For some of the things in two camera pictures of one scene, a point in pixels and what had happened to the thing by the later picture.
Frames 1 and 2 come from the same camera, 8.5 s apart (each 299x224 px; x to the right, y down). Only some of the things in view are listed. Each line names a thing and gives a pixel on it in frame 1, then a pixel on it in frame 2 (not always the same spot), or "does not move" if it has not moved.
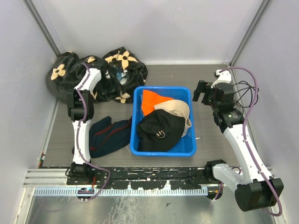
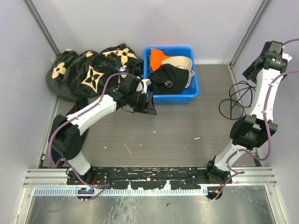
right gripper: [201, 87] to [250, 73]
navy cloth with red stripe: [106, 136] to [57, 157]
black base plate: [140, 178] does not move
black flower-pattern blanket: [122, 74] does not move
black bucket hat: [158, 130] to [167, 79]
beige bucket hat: [176, 107] to [182, 62]
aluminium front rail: [58, 177] does not move
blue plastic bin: [186, 146] to [192, 90]
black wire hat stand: [245, 95] does not move
